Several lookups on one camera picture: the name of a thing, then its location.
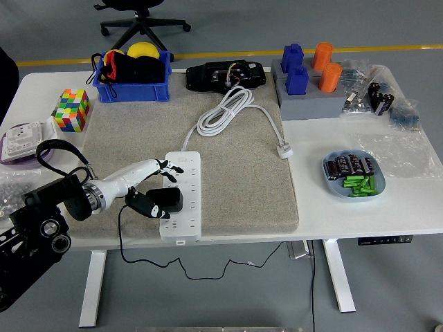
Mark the large empty clear bag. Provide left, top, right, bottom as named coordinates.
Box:
left=349, top=130, right=443, bottom=180

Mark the white switch panel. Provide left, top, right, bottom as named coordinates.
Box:
left=40, top=116, right=60, bottom=150

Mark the clear bag of blue parts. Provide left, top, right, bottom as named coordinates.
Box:
left=389, top=98, right=422, bottom=131
left=341, top=58, right=370, bottom=94

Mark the black table control panel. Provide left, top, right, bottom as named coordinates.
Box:
left=357, top=234, right=415, bottom=246

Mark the black office chair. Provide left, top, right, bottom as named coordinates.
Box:
left=92, top=0, right=192, bottom=63

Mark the black electronic device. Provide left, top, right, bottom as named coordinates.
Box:
left=186, top=59, right=268, bottom=94

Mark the grey-brown mat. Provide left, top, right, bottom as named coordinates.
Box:
left=62, top=71, right=300, bottom=239

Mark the clear bag of screws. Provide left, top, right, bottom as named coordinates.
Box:
left=0, top=167, right=42, bottom=229

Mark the blue plastic bin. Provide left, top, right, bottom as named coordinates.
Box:
left=93, top=50, right=173, bottom=104

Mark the black fabric pouch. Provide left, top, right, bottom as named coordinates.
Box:
left=133, top=57, right=167, bottom=84

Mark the white three-pin plug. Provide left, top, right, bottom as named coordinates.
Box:
left=275, top=138, right=295, bottom=160

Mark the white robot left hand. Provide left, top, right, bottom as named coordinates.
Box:
left=93, top=158, right=185, bottom=220

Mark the orange cylinder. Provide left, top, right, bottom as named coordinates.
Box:
left=318, top=62, right=343, bottom=93
left=311, top=41, right=334, bottom=72

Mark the black hanging cable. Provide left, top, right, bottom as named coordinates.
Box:
left=309, top=240, right=318, bottom=332

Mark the black pouch with red lining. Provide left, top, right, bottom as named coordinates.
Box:
left=90, top=49, right=138, bottom=98

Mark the black plug adapter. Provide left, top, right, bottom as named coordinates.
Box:
left=145, top=187, right=183, bottom=214

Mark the multicolour puzzle cube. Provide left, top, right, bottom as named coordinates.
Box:
left=54, top=89, right=91, bottom=133

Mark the white power strip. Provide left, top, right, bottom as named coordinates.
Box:
left=159, top=151, right=202, bottom=247

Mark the light blue tray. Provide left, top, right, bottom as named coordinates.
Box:
left=322, top=149, right=387, bottom=201

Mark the coiled white power cable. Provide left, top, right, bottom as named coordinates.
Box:
left=181, top=86, right=283, bottom=153

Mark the metal box under table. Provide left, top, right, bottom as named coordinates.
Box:
left=286, top=240, right=314, bottom=260

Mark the clear bag of black capacitors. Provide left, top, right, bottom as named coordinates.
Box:
left=365, top=67, right=398, bottom=118

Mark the clear bag of metal parts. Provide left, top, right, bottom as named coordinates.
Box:
left=341, top=90, right=378, bottom=117

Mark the purple plate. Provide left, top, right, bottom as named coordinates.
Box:
left=0, top=122, right=56, bottom=169

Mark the grey block holder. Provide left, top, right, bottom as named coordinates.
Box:
left=270, top=57, right=347, bottom=82
left=276, top=74, right=348, bottom=121

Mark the yellow ball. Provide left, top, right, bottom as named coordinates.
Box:
left=127, top=41, right=161, bottom=60

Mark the white table leg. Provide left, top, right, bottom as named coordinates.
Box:
left=78, top=249, right=107, bottom=329
left=322, top=238, right=357, bottom=314

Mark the blue plastic block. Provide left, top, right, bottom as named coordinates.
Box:
left=285, top=65, right=309, bottom=97
left=280, top=43, right=305, bottom=74

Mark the thin black adapter cord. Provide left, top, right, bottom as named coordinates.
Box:
left=117, top=203, right=288, bottom=280

